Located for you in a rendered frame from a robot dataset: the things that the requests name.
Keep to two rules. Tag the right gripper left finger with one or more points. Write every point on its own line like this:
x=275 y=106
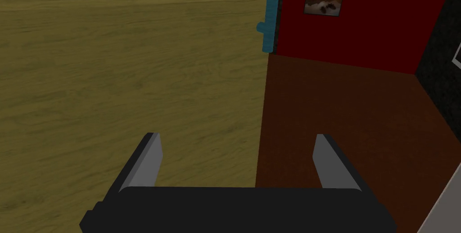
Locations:
x=146 y=164

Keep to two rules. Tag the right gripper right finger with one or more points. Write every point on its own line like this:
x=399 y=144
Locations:
x=333 y=166

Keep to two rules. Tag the framed brown landscape picture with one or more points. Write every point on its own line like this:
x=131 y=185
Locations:
x=323 y=2

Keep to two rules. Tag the blue door hinge bar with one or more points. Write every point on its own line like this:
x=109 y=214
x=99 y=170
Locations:
x=269 y=13

